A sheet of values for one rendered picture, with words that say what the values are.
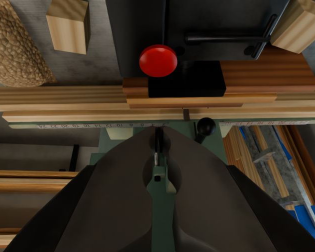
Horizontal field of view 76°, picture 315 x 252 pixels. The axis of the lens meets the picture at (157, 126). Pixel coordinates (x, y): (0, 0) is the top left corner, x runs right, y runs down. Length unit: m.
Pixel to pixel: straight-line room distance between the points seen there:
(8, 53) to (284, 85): 0.35
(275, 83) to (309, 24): 0.07
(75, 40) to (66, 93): 0.14
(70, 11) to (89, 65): 0.10
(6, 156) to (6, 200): 0.53
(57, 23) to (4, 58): 0.10
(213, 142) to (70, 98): 0.24
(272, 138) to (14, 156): 2.79
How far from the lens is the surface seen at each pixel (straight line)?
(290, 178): 1.19
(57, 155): 2.91
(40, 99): 0.39
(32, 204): 2.81
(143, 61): 0.16
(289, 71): 0.32
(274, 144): 1.22
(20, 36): 0.33
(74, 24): 0.26
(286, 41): 0.31
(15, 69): 0.35
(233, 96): 0.33
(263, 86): 0.29
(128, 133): 0.73
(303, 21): 0.30
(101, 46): 0.32
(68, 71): 0.37
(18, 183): 2.41
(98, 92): 0.37
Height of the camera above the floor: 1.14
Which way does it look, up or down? 30 degrees down
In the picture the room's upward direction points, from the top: 178 degrees clockwise
